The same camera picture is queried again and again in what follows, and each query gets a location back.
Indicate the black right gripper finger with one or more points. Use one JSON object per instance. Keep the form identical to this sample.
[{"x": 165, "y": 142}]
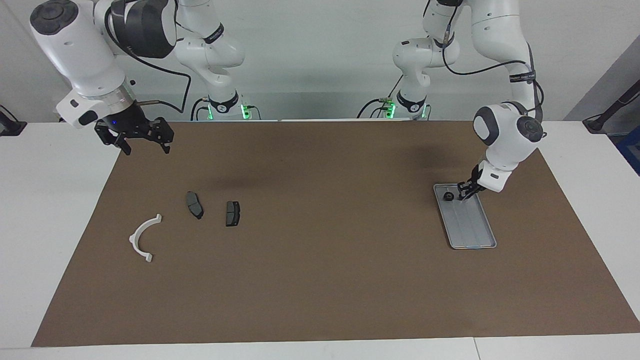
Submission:
[
  {"x": 164, "y": 132},
  {"x": 107, "y": 136}
]

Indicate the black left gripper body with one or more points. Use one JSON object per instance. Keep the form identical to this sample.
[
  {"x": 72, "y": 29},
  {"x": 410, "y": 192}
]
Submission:
[{"x": 476, "y": 176}]

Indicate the long dark grey brake pad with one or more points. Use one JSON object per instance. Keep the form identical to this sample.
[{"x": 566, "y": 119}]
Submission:
[{"x": 194, "y": 205}]

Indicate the blue box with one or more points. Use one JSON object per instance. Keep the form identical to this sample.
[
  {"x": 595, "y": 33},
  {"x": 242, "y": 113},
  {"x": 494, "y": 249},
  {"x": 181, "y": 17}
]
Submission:
[{"x": 631, "y": 152}]

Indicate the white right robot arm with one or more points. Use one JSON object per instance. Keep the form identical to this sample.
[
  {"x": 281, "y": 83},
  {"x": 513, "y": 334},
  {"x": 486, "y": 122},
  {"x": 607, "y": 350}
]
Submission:
[{"x": 75, "y": 55}]

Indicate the silver metal tray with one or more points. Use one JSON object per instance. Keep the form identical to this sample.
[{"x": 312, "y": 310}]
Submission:
[{"x": 470, "y": 225}]

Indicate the brown paper table mat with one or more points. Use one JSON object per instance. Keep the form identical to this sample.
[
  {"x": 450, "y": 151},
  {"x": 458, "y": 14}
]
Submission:
[{"x": 325, "y": 280}]

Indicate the black table clamp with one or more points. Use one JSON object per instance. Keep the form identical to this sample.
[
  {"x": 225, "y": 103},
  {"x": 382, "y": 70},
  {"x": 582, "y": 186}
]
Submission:
[{"x": 10, "y": 127}]

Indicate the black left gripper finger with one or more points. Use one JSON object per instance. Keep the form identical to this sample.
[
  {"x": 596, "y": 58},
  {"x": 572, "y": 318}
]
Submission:
[
  {"x": 464, "y": 187},
  {"x": 474, "y": 190}
]

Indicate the short dark grey brake pad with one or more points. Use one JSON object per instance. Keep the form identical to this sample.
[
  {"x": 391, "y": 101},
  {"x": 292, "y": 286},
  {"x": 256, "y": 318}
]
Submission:
[{"x": 232, "y": 214}]

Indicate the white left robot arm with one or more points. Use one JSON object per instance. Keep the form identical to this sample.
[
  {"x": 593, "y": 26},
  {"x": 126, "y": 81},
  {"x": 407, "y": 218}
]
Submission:
[{"x": 505, "y": 145}]

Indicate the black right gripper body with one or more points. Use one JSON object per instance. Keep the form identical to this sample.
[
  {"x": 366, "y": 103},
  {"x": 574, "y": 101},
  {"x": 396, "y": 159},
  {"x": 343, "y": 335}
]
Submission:
[{"x": 127, "y": 122}]

